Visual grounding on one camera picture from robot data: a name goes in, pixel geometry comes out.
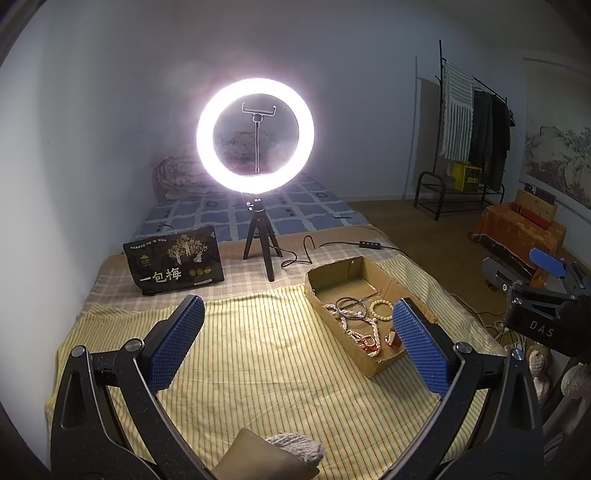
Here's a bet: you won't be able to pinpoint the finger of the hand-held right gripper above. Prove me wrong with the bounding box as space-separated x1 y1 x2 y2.
529 247 570 280
482 257 520 294

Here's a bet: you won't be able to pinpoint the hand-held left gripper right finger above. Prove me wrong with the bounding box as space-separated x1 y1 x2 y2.
392 298 546 480

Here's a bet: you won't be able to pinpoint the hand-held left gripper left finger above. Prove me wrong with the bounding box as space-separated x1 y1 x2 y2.
48 294 218 480

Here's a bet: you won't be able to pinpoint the white pearl necklace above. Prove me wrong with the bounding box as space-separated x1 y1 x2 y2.
339 315 382 359

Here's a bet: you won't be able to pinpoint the cardboard box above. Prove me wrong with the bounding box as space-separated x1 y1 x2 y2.
304 256 439 379

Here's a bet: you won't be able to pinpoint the black bangle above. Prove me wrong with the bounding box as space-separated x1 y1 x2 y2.
336 298 370 320

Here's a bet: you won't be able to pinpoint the person's right hand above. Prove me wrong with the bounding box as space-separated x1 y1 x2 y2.
526 344 591 417

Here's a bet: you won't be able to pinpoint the orange cloth covered table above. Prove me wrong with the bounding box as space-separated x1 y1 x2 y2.
471 203 568 289

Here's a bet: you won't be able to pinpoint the wooden box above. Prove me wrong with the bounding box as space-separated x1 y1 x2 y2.
515 185 557 230

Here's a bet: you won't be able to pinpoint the black snack bag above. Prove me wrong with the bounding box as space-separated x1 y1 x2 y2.
122 225 226 297

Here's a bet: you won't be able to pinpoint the yellow striped blanket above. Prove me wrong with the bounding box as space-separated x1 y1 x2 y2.
44 256 509 480

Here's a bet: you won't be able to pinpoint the plaid bed sheet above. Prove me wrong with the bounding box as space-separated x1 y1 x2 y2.
85 224 407 319

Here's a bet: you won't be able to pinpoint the yellow box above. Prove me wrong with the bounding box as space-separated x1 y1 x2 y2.
452 162 484 193

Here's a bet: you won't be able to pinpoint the black clothes rack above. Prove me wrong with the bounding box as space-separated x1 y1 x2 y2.
413 39 514 223

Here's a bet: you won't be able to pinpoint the black tripod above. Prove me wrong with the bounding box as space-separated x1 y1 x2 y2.
242 193 284 282

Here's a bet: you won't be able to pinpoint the brown cushion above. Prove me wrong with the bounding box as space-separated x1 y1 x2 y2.
222 427 320 480

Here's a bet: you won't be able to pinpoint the dark hanging clothes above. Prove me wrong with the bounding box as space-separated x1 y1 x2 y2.
468 90 514 193

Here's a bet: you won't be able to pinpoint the beige knit cloth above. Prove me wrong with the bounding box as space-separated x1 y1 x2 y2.
265 431 325 465

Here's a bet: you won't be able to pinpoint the folded floral quilt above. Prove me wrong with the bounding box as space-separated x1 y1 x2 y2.
154 131 296 202

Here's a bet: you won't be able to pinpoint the striped towel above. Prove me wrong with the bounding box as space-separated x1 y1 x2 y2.
438 60 474 160

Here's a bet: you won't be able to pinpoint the blue patterned bed sheet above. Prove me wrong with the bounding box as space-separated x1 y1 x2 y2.
134 173 372 245

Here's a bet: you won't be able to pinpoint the phone holder clamp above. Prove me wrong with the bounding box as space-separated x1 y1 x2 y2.
242 102 278 123

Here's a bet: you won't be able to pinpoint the white cables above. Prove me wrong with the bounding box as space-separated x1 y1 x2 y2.
480 313 528 348

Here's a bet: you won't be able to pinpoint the landscape wall scroll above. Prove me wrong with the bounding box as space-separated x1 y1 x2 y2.
519 58 591 214

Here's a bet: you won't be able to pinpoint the black cable with switch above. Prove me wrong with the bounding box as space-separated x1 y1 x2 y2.
281 235 403 269

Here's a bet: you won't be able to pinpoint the white ring light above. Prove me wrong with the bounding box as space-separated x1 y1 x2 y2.
196 78 315 195

